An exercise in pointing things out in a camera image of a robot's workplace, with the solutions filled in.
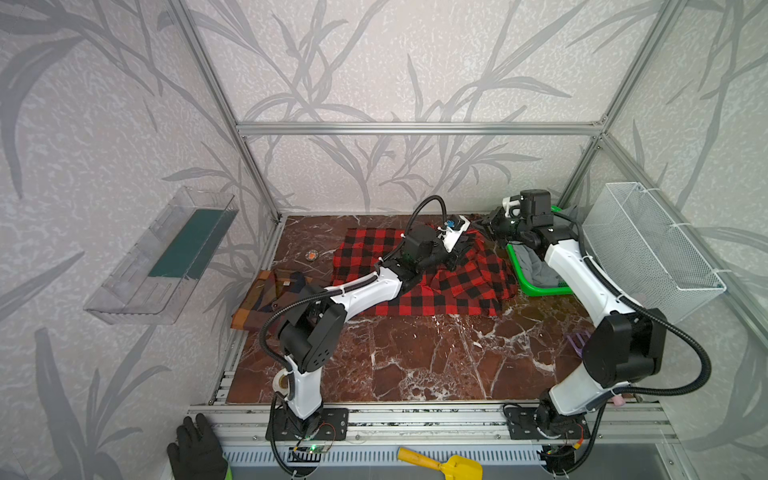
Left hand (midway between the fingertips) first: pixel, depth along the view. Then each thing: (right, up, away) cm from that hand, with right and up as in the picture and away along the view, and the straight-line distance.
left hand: (474, 235), depth 80 cm
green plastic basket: (+21, -17, +11) cm, 30 cm away
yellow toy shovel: (-8, -53, -14) cm, 55 cm away
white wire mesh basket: (+35, -5, -14) cm, 38 cm away
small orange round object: (-53, -7, +28) cm, 60 cm away
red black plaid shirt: (+6, -16, +18) cm, 25 cm away
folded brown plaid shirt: (-61, -18, +12) cm, 65 cm away
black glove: (-68, -52, -11) cm, 86 cm away
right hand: (0, +6, +3) cm, 7 cm away
